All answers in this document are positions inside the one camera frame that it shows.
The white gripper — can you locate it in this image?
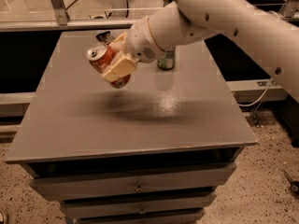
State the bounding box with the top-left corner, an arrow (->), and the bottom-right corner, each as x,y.
101,15 -> 164,82

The orange coke can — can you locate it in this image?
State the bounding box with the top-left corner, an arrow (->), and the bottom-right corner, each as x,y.
87,42 -> 131,89

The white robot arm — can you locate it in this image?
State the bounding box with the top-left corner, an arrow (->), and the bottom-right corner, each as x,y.
102,0 -> 299,101

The green soda can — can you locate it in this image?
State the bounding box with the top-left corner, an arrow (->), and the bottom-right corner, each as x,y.
157,50 -> 175,71

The black snack bag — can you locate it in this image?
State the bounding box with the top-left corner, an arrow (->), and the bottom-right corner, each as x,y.
96,31 -> 115,45

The grey drawer cabinet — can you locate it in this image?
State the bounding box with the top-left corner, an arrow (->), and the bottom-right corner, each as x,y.
4,26 -> 258,224

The top grey drawer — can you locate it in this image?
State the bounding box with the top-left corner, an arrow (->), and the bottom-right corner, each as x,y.
31,162 -> 236,201

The grey drawer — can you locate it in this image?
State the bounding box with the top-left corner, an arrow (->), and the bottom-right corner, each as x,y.
31,162 -> 236,201
61,189 -> 216,218
78,208 -> 205,224

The middle grey drawer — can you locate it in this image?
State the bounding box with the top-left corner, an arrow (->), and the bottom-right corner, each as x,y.
61,189 -> 216,218

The bottom grey drawer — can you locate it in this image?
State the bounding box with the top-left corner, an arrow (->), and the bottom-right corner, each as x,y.
78,208 -> 205,224

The black tool on floor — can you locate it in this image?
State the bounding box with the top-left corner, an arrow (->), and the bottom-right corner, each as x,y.
283,170 -> 299,195

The metal railing frame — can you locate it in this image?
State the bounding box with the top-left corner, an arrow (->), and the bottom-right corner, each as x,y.
0,0 -> 299,34

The white cable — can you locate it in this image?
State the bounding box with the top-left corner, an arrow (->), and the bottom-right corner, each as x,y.
237,77 -> 275,108

